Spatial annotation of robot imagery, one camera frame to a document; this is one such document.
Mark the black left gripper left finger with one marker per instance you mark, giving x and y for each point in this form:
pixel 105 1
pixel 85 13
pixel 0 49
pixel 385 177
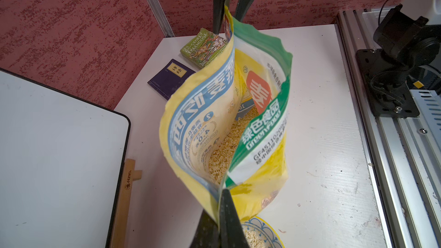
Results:
pixel 207 234

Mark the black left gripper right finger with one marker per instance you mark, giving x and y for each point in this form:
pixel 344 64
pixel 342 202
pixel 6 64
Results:
pixel 231 234

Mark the yellow oats bag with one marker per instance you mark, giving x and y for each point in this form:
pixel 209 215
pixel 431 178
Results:
pixel 226 126

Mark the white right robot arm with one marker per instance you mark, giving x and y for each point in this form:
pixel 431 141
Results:
pixel 410 34

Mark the green illustrated book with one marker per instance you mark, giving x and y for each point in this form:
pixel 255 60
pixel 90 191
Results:
pixel 203 48

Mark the wooden board stand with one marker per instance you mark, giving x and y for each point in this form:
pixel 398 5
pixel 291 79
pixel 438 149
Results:
pixel 129 175

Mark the dark blue book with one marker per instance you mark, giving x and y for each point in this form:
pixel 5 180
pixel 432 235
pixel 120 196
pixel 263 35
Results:
pixel 170 78

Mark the perforated vent strip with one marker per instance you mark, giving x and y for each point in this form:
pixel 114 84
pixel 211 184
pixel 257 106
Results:
pixel 429 103

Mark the right corner aluminium post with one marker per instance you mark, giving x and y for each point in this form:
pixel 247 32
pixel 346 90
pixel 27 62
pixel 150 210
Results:
pixel 161 18

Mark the white board black frame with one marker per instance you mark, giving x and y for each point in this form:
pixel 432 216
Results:
pixel 61 165

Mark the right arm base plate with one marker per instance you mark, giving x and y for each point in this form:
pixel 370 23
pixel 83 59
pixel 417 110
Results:
pixel 385 81

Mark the aluminium frame rail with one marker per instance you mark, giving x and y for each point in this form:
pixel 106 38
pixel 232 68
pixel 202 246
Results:
pixel 404 159

